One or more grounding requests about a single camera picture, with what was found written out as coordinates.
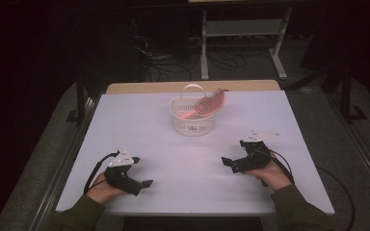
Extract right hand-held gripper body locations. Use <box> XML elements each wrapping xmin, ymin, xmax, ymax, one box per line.
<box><xmin>231</xmin><ymin>130</ymin><xmax>280</xmax><ymax>174</ymax></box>

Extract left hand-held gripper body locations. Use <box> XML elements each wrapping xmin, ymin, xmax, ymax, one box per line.
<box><xmin>104</xmin><ymin>148</ymin><xmax>143</xmax><ymax>196</ymax></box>

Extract white plastic basket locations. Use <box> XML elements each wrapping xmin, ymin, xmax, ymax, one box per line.
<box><xmin>169</xmin><ymin>84</ymin><xmax>216</xmax><ymax>138</ymax></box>

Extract pink hairbrush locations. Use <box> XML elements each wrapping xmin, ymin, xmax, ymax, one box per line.
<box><xmin>179</xmin><ymin>89</ymin><xmax>227</xmax><ymax>120</ymax></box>

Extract person's left hand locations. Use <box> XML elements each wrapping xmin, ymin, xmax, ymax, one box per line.
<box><xmin>86</xmin><ymin>171</ymin><xmax>126</xmax><ymax>205</ymax></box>

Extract person's right hand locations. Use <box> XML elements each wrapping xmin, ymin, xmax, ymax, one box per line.
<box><xmin>246</xmin><ymin>152</ymin><xmax>293</xmax><ymax>191</ymax></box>

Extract wooden table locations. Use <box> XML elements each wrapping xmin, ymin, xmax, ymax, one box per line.
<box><xmin>105</xmin><ymin>79</ymin><xmax>281</xmax><ymax>95</ymax></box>

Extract black metal stand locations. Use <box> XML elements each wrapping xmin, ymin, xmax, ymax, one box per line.
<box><xmin>338</xmin><ymin>62</ymin><xmax>369</xmax><ymax>124</ymax></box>
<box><xmin>66</xmin><ymin>68</ymin><xmax>94</xmax><ymax>127</ymax></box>

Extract grey metal stand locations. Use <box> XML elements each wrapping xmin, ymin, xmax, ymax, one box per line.
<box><xmin>200</xmin><ymin>6</ymin><xmax>294</xmax><ymax>81</ymax></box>

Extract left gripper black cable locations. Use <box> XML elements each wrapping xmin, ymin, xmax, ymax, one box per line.
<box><xmin>83</xmin><ymin>150</ymin><xmax>120</xmax><ymax>195</ymax></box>

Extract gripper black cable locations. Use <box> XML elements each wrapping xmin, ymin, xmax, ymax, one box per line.
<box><xmin>83</xmin><ymin>150</ymin><xmax>120</xmax><ymax>195</ymax></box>
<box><xmin>261</xmin><ymin>148</ymin><xmax>357</xmax><ymax>231</ymax></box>

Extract metal frame rail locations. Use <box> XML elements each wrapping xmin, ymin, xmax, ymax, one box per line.
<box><xmin>28</xmin><ymin>95</ymin><xmax>98</xmax><ymax>231</ymax></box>
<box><xmin>327</xmin><ymin>94</ymin><xmax>370</xmax><ymax>206</ymax></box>

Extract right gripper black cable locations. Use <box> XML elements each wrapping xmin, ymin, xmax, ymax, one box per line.
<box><xmin>261</xmin><ymin>148</ymin><xmax>357</xmax><ymax>231</ymax></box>

